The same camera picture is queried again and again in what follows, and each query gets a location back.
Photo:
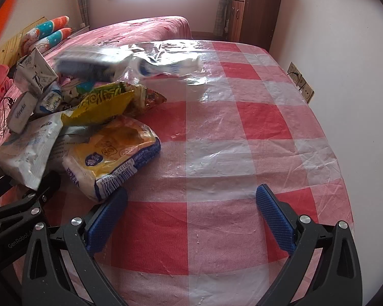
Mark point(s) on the checked curtain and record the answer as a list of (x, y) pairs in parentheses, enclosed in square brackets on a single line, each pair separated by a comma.
[(223, 12), (83, 0)]

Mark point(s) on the tall white carton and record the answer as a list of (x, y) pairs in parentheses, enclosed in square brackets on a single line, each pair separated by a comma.
[(35, 70)]

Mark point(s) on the white plastic wrapper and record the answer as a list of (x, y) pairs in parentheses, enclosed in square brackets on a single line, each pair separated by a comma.
[(28, 153)]

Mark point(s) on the small white carton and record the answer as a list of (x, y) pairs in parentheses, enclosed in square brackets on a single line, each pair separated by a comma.
[(22, 111)]

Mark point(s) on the red white checked tablecloth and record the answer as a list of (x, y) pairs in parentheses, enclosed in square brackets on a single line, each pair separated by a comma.
[(226, 134)]

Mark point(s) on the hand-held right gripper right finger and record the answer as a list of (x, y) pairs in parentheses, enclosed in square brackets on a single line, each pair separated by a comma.
[(274, 220)]

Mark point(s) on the bed with pink sheet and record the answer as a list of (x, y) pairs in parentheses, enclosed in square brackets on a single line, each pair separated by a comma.
[(140, 28)]

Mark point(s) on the orange chip bag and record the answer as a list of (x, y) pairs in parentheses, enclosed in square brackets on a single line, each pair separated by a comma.
[(150, 98)]

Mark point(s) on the white blue plastic packet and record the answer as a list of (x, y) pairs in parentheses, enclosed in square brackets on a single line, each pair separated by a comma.
[(169, 65)]

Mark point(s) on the brown wooden cabinet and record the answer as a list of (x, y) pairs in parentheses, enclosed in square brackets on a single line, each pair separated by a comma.
[(252, 12)]

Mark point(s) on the striped cartoon pillow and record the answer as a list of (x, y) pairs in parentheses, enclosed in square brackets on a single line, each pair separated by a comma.
[(51, 25), (51, 40)]

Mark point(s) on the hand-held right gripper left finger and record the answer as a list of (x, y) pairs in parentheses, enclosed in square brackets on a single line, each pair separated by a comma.
[(107, 223)]

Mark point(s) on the yellow green snack bag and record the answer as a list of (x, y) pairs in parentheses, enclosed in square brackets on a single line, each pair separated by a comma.
[(95, 105)]

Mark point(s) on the grey white packet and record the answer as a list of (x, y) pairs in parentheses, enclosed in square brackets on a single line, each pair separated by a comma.
[(71, 140)]

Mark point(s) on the wooden headboard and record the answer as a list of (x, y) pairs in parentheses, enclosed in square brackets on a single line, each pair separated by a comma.
[(12, 43)]

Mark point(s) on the yellow white bread bag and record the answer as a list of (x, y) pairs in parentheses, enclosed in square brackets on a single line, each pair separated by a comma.
[(115, 153)]

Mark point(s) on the blue white yoghurt cup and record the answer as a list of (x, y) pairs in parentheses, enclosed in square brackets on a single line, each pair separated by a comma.
[(51, 100)]

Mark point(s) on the wall socket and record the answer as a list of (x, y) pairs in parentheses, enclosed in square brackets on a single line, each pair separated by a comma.
[(300, 83)]

